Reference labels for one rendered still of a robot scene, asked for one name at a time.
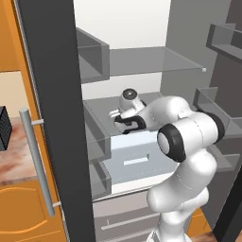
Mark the grey fridge body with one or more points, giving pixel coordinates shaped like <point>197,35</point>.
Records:
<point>186,31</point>

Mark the grey door bin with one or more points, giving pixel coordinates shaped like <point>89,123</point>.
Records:
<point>93,60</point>
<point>225,39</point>
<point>227,160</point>
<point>100,182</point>
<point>206,99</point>
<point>97,141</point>

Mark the pale blue crisper drawer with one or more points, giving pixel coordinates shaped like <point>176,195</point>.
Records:
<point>132,151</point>

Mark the orange base cupboard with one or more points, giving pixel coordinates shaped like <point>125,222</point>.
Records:
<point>200,222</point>

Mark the orange base cupboard door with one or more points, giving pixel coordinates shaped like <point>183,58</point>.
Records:
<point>25,214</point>

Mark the dark grey fridge door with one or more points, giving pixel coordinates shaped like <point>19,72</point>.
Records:
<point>56,94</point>
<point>227,78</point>

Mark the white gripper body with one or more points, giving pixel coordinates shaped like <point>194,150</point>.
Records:
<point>115,113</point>

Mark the black ribbed appliance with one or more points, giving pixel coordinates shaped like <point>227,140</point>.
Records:
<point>4,129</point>

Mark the grey freezer drawer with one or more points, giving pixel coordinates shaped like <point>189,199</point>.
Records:
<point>123,217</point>

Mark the orange wall cupboard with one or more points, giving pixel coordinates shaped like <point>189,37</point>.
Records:
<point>8,34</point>

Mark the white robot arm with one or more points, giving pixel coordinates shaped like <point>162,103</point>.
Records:
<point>189,138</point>

